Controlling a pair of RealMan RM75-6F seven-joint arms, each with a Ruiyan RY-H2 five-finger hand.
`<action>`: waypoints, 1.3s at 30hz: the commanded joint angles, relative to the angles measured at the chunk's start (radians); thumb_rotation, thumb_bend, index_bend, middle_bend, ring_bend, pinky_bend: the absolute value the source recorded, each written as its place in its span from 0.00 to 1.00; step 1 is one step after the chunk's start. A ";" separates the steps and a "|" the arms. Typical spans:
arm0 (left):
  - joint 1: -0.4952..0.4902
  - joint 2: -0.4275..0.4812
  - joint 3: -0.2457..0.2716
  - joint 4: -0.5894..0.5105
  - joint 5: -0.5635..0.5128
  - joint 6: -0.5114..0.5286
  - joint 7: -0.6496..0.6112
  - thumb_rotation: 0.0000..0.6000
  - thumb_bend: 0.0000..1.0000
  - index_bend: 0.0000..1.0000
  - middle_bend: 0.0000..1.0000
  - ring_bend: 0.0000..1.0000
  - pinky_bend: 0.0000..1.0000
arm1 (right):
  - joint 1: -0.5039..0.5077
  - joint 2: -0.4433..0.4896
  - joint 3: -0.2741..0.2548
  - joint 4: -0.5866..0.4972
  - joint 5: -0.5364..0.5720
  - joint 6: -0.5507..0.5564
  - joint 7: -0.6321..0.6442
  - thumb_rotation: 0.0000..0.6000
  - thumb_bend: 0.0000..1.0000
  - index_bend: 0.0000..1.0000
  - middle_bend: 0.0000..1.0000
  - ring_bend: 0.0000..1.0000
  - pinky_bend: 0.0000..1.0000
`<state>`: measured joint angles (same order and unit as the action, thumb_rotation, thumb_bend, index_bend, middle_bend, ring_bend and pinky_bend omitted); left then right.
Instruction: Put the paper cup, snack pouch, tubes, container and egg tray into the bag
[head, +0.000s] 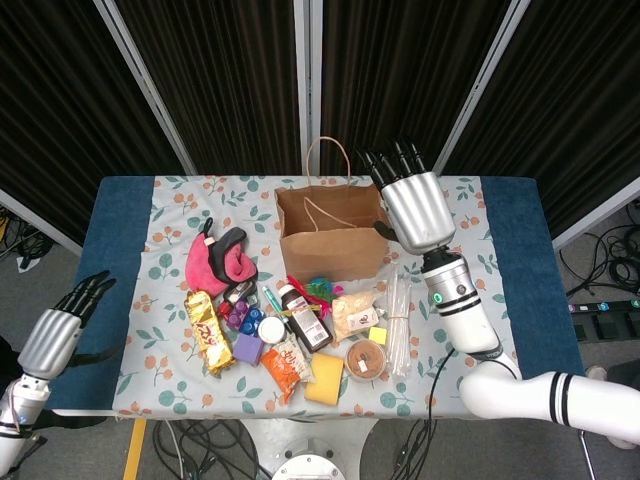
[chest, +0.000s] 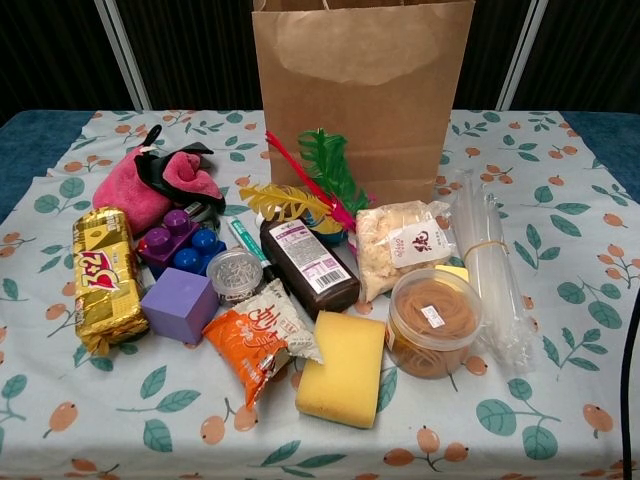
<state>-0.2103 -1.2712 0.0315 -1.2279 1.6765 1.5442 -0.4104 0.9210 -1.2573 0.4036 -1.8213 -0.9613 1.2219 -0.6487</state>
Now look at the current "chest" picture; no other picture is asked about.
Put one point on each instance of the beige powder packet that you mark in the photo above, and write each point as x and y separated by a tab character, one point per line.
395	245

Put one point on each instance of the clear tub of rubber bands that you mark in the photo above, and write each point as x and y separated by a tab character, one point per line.
430	325

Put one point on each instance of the purple and blue toy brick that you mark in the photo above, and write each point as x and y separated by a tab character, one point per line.
165	240

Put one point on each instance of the bundle of clear straws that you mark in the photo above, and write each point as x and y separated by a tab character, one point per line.
492	280

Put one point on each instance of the brown paper bag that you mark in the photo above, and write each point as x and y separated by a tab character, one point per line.
360	100

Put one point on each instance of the blue ball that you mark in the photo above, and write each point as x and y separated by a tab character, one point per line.
330	235

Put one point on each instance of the brown medicine bottle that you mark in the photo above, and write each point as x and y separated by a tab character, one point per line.
310	270

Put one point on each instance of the green and white tube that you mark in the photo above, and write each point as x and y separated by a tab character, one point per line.
245	237

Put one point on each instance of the colourful feather shuttlecock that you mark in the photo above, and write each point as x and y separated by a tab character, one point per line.
325	165

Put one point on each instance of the small clear jar of pins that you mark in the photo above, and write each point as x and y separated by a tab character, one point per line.
235	275

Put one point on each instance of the black stapler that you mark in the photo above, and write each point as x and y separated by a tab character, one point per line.
200	215

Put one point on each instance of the orange snack packet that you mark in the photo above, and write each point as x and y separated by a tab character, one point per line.
250	345

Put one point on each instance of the small yellow cube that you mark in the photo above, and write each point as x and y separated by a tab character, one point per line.
452	272

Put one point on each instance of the yellow sponge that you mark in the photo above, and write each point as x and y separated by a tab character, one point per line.
340	375

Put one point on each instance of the purple foam cube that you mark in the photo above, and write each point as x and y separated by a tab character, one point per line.
175	305

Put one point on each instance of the small red toy piece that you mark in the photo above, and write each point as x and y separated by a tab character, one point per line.
142	245

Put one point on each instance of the pink and black plush cloth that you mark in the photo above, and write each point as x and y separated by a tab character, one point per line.
130	195

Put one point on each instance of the gold biscuit packet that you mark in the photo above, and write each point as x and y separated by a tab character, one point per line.
105	290

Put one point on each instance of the floral tablecloth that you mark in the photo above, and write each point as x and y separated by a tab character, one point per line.
500	400

